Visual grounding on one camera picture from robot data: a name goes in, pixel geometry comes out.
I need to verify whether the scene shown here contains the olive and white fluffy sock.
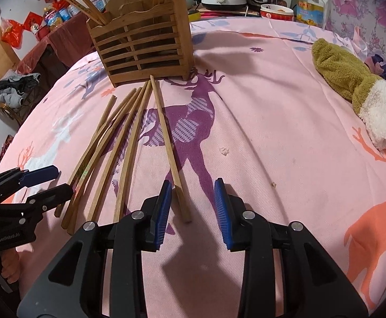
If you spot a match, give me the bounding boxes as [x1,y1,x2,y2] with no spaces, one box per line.
[312,38,386,151]

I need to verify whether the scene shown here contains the floral plastic covered panel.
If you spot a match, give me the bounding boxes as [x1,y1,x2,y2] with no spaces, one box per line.
[325,0,386,83]

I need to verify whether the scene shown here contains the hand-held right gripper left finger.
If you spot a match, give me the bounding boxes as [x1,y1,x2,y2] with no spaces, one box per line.
[17,179,173,318]

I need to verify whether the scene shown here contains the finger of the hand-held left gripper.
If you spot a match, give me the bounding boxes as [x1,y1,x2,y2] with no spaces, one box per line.
[1,183,74,213]
[0,166,60,193]

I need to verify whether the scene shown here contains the person's left hand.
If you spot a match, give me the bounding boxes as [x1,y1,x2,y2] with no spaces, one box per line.
[1,249,20,284]

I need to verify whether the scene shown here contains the small red diamond wall paper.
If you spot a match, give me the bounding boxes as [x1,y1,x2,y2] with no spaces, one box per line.
[24,11,44,34]

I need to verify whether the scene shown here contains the pile of grey clothes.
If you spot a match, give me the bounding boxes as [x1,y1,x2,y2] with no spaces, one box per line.
[0,73,43,108]

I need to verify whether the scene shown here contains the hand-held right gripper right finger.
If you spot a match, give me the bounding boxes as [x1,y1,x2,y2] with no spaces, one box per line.
[214,178,369,318]

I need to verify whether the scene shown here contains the red printed box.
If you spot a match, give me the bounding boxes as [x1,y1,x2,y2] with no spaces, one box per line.
[1,135,15,164]

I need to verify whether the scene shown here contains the bunch of wooden chopsticks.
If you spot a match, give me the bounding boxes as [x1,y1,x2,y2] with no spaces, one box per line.
[51,0,170,236]

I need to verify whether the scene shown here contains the red plastic bag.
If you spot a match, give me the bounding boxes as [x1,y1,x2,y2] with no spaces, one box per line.
[1,18,24,49]

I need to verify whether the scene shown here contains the wooden slatted chopstick holder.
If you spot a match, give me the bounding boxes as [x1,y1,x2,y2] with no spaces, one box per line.
[87,0,194,88]

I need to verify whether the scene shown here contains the yellow oil jug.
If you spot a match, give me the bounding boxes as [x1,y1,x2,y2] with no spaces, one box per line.
[43,5,63,29]

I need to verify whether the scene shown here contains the single brown chopstick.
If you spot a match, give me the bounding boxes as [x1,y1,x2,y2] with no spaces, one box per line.
[150,75,192,223]

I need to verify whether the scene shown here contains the purple hair scrunchie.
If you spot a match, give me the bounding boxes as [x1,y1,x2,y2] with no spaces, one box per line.
[365,53,386,93]

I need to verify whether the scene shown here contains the blue tin cans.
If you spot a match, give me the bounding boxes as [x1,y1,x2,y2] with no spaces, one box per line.
[59,5,79,20]

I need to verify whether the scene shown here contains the clear cooking oil bottle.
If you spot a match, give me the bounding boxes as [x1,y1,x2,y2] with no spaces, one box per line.
[295,0,326,29]

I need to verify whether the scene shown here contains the table with red cloth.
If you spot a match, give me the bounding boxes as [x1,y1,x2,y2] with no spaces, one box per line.
[17,11,96,75]

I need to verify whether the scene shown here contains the red and white bowl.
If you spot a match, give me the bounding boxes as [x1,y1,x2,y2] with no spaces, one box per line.
[260,4,295,22]

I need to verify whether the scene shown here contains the dark wicker chair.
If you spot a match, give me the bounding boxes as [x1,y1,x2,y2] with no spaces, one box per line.
[0,86,48,127]

